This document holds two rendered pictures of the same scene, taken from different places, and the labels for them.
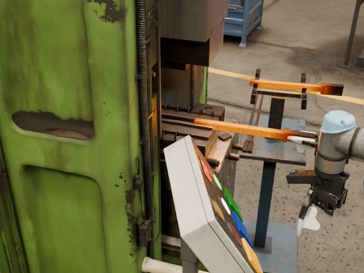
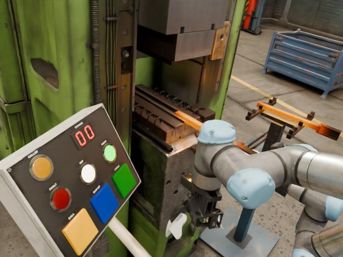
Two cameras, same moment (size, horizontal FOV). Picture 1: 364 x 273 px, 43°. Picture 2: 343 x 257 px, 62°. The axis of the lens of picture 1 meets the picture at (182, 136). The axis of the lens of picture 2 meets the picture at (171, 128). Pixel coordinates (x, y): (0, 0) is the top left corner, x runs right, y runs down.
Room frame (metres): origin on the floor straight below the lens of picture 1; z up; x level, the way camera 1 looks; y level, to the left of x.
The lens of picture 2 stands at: (0.49, -0.53, 1.58)
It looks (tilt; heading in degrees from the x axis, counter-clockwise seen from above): 31 degrees down; 27
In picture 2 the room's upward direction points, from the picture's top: 7 degrees clockwise
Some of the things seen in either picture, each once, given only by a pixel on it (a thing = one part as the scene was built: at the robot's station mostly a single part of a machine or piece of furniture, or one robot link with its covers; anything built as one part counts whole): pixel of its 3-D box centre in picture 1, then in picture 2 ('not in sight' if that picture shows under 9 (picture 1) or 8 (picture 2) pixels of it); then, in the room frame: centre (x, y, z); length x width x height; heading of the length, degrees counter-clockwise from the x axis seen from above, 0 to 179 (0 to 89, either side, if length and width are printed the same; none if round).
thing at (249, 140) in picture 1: (254, 120); (261, 138); (2.03, -0.36, 0.71); 0.60 x 0.04 x 0.01; 167
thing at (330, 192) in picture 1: (327, 187); (203, 201); (1.00, -0.39, 1.07); 0.09 x 0.08 x 0.12; 47
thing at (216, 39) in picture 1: (155, 35); (157, 31); (1.50, 0.09, 1.32); 0.42 x 0.20 x 0.10; 73
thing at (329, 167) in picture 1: (330, 160); (209, 174); (1.00, -0.38, 1.16); 0.08 x 0.08 x 0.05
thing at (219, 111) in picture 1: (208, 116); (200, 115); (1.63, -0.10, 0.95); 0.12 x 0.08 x 0.06; 73
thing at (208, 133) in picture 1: (157, 129); (151, 110); (1.50, 0.09, 0.96); 0.42 x 0.20 x 0.09; 73
